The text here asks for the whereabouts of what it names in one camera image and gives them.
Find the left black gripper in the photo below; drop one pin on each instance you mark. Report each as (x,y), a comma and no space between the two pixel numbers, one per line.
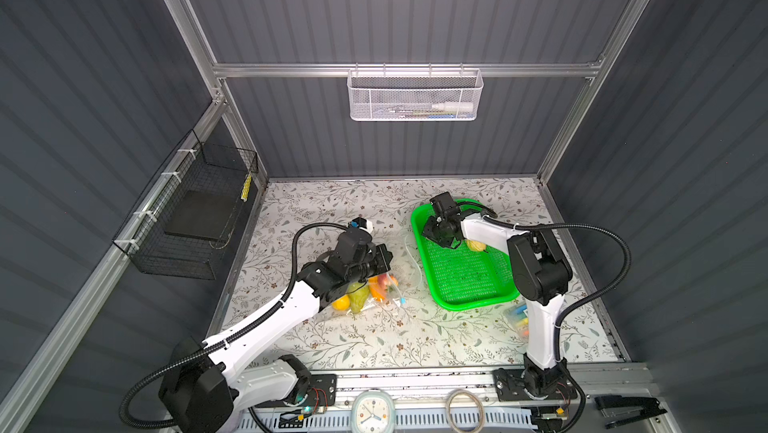
(382,262)

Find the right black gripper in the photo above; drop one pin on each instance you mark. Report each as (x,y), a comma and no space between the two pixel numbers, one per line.
(428,232)

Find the orange carrot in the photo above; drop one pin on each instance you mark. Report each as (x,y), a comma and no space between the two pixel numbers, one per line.
(377,291)

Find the red yellow peach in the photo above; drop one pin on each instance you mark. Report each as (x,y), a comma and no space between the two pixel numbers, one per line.
(389,281)

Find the green pear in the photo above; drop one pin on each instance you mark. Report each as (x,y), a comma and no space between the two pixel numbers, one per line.
(358,296)

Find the orange fruit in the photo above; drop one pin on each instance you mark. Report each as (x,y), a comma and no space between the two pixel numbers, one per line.
(342,304)

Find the clear zip top bag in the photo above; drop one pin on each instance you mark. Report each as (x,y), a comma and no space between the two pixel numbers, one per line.
(327,298)

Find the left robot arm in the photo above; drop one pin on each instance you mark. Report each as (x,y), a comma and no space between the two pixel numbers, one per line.
(203,394)

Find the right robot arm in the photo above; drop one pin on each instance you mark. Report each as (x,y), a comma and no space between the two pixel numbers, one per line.
(541,274)

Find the green plastic basket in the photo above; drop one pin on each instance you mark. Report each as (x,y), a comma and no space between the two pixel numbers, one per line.
(461,279)

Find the pack of coloured markers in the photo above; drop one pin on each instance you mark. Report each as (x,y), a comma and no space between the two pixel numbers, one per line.
(517,317)

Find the white alarm clock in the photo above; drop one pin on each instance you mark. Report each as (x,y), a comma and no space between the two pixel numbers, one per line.
(373,411)

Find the black stapler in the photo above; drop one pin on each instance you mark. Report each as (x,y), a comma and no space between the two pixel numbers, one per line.
(621,410)

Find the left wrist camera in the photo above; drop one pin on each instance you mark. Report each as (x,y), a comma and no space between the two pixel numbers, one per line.
(362,223)

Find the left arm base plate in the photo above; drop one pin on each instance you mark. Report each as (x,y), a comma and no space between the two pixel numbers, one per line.
(318,390)

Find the white wire mesh basket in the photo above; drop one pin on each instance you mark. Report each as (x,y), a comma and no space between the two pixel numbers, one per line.
(420,95)

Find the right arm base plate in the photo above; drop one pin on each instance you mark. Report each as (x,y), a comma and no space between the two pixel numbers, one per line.
(510,385)

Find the black wire basket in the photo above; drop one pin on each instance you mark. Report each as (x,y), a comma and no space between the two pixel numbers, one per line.
(193,220)

